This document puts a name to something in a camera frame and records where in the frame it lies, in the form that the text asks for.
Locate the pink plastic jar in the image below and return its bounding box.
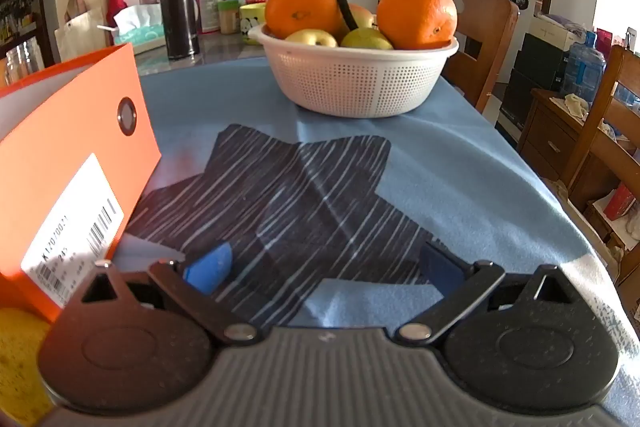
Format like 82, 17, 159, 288
193, 0, 225, 34

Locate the reddish yellow apple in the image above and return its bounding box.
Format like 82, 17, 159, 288
347, 3, 376, 30

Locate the large orange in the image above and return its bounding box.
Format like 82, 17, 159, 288
376, 0, 459, 51
265, 0, 345, 40

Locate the yellow panda mug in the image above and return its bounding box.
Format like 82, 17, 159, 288
239, 3, 269, 46

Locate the clear glass jar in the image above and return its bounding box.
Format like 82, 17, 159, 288
5, 38, 44, 81

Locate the white perforated plastic basket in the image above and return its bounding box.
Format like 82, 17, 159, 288
248, 24, 460, 118

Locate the wooden dining chair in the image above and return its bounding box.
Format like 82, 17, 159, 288
425, 0, 520, 114
565, 44, 640, 289

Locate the teal tissue box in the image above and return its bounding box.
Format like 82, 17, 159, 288
112, 4, 166, 54

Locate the blue water jug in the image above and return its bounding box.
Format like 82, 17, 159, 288
560, 32, 607, 106

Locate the green-lidded jar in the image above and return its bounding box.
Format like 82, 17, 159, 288
218, 0, 242, 34

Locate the green-yellow pear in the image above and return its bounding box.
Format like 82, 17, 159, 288
341, 27, 395, 51

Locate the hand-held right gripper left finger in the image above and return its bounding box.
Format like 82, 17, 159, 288
75, 242, 263, 349

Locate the yellow citrus fruit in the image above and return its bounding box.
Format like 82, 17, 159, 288
0, 307, 56, 426

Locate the black stem piece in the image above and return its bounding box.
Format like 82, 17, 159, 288
336, 0, 360, 32

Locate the black box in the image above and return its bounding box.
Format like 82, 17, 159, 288
500, 32, 572, 128

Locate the white box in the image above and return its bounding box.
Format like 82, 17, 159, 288
529, 14, 587, 51

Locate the brown paper bag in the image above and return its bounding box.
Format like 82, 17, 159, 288
53, 0, 114, 64

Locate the blue star-print tablecloth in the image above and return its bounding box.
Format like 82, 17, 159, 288
112, 57, 640, 427

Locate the wooden drawer cabinet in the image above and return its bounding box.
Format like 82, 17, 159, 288
519, 88, 601, 180

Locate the orange cardboard box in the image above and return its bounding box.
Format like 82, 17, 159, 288
0, 43, 162, 324

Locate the red packet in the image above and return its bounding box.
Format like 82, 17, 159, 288
603, 184, 637, 221

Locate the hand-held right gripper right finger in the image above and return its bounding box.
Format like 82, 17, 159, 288
395, 241, 584, 350

